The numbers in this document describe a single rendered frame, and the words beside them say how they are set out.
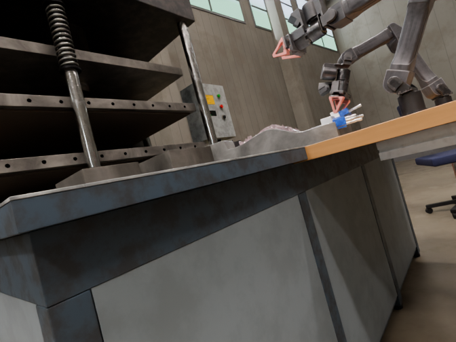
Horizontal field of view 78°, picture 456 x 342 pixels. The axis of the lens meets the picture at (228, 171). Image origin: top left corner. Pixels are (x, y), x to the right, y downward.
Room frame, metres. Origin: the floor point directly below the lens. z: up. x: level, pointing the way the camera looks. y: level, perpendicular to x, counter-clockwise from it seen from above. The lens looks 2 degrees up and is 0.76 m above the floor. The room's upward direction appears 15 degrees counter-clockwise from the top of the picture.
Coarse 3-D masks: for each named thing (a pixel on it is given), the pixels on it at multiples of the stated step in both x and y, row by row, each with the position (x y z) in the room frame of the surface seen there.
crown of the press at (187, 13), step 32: (0, 0) 1.22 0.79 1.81; (32, 0) 1.27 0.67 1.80; (64, 0) 1.32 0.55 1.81; (96, 0) 1.37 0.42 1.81; (128, 0) 1.43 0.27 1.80; (160, 0) 1.57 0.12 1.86; (0, 32) 1.42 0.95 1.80; (32, 32) 1.48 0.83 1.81; (96, 32) 1.62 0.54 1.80; (128, 32) 1.70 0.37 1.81; (160, 32) 1.79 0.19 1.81
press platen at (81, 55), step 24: (0, 48) 1.07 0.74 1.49; (24, 48) 1.13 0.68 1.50; (48, 48) 1.20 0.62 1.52; (0, 72) 1.23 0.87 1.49; (24, 72) 1.28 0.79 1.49; (48, 72) 1.33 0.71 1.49; (96, 72) 1.45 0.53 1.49; (120, 72) 1.52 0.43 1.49; (144, 72) 1.59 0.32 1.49; (168, 72) 1.69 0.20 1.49; (96, 96) 1.75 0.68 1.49; (120, 96) 1.85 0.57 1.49; (144, 96) 1.96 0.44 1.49
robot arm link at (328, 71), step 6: (348, 54) 1.25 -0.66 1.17; (348, 60) 1.26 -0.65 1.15; (324, 66) 1.29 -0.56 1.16; (330, 66) 1.29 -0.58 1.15; (336, 66) 1.29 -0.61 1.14; (342, 66) 1.29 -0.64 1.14; (348, 66) 1.29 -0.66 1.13; (324, 72) 1.28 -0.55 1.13; (330, 72) 1.28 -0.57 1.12; (324, 78) 1.30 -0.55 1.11; (330, 78) 1.30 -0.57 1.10
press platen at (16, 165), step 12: (180, 144) 1.61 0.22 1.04; (192, 144) 1.68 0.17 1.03; (204, 144) 1.75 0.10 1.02; (48, 156) 1.10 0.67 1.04; (60, 156) 1.13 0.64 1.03; (72, 156) 1.16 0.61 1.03; (108, 156) 1.28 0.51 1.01; (120, 156) 1.32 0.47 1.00; (132, 156) 1.37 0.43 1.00; (144, 156) 1.42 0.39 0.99; (0, 168) 0.98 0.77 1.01; (12, 168) 1.01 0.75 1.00; (24, 168) 1.03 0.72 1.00; (36, 168) 1.06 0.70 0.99; (48, 168) 1.10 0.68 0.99
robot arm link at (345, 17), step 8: (344, 0) 0.89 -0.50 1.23; (352, 0) 0.87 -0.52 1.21; (360, 0) 0.86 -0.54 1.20; (368, 0) 0.85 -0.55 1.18; (376, 0) 0.85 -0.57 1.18; (336, 8) 0.91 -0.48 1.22; (344, 8) 0.89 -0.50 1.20; (352, 8) 0.88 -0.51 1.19; (360, 8) 0.87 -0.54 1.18; (344, 16) 0.89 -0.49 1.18; (352, 16) 0.91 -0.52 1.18; (328, 24) 0.93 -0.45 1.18; (336, 24) 0.93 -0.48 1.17; (344, 24) 0.95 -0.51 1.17
